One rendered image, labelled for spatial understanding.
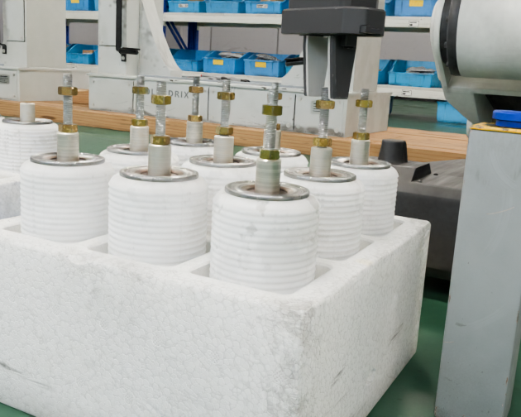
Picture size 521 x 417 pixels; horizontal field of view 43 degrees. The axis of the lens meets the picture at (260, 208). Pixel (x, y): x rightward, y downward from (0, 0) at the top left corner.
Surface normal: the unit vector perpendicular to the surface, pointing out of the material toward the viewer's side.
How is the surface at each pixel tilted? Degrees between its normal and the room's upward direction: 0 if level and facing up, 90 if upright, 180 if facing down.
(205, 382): 90
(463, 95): 143
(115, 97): 90
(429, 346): 0
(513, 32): 98
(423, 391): 0
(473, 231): 90
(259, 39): 90
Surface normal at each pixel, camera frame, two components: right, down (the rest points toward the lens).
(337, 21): -0.80, 0.08
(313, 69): 0.60, 0.21
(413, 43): -0.49, 0.16
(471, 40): -0.49, 0.45
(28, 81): 0.87, 0.15
